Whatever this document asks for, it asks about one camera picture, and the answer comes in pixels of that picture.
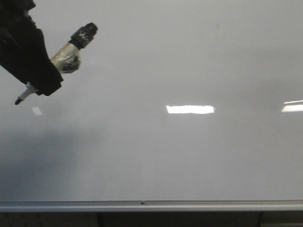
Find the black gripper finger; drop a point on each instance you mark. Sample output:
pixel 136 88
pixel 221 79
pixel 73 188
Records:
pixel 22 48

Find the black and white whiteboard marker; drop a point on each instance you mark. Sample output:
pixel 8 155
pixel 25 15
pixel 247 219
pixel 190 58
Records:
pixel 66 61

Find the white whiteboard with aluminium frame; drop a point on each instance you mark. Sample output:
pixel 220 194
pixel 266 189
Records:
pixel 178 105

